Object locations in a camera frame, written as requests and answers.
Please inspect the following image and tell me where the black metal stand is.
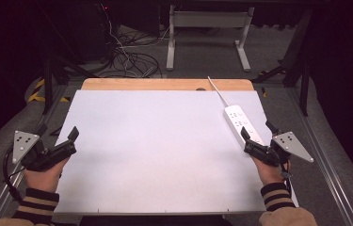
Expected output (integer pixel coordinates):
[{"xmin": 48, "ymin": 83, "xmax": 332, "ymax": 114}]
[{"xmin": 251, "ymin": 8, "xmax": 313, "ymax": 118}]

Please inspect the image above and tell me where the person's left hand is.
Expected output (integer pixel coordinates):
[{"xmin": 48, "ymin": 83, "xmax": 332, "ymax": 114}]
[{"xmin": 23, "ymin": 157, "xmax": 71, "ymax": 193}]

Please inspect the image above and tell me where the black tripod stand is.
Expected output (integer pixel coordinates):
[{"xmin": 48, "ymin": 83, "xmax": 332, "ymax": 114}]
[{"xmin": 27, "ymin": 55, "xmax": 99, "ymax": 116}]

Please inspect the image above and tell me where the white power strip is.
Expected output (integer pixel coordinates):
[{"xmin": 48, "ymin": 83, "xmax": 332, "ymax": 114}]
[{"xmin": 222, "ymin": 105, "xmax": 265, "ymax": 149}]

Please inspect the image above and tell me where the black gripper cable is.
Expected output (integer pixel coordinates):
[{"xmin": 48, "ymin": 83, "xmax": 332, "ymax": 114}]
[
  {"xmin": 279, "ymin": 159, "xmax": 293, "ymax": 193},
  {"xmin": 2, "ymin": 145, "xmax": 25, "ymax": 202}
]

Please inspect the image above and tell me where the person's right hand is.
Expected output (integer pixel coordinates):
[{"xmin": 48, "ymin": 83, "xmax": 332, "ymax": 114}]
[{"xmin": 251, "ymin": 155, "xmax": 291, "ymax": 186}]

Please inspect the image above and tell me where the white metal stand frame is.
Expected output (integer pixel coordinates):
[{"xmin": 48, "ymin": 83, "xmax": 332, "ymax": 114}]
[{"xmin": 165, "ymin": 4, "xmax": 256, "ymax": 73}]

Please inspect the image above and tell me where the white power strip cable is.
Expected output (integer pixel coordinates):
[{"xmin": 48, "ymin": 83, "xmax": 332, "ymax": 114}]
[{"xmin": 207, "ymin": 75, "xmax": 231, "ymax": 108}]

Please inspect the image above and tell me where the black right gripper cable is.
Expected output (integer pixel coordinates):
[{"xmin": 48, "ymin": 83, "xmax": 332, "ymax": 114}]
[{"xmin": 279, "ymin": 159, "xmax": 293, "ymax": 193}]

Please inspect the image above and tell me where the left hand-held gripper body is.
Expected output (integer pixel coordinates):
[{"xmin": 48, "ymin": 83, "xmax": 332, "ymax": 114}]
[{"xmin": 11, "ymin": 129, "xmax": 78, "ymax": 172}]

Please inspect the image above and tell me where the yellow black hazard tape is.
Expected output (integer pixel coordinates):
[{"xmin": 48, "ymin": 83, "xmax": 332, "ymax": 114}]
[{"xmin": 27, "ymin": 78, "xmax": 71, "ymax": 104}]

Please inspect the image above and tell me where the aluminium floor rail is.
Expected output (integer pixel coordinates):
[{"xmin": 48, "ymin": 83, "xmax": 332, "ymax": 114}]
[
  {"xmin": 285, "ymin": 87, "xmax": 353, "ymax": 226},
  {"xmin": 0, "ymin": 169, "xmax": 25, "ymax": 226}
]

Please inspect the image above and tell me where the bundle of floor cables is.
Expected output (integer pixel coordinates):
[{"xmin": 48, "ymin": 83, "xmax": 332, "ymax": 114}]
[{"xmin": 97, "ymin": 3, "xmax": 170, "ymax": 79}]

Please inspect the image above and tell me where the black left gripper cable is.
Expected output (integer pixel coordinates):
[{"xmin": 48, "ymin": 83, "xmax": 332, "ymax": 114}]
[{"xmin": 2, "ymin": 145, "xmax": 25, "ymax": 202}]

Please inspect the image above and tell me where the white board sheet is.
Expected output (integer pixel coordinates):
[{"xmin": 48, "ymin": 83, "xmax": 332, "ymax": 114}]
[{"xmin": 53, "ymin": 89, "xmax": 300, "ymax": 215}]

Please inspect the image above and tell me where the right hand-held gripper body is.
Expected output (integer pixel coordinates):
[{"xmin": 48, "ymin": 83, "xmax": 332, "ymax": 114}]
[{"xmin": 243, "ymin": 131, "xmax": 315, "ymax": 168}]

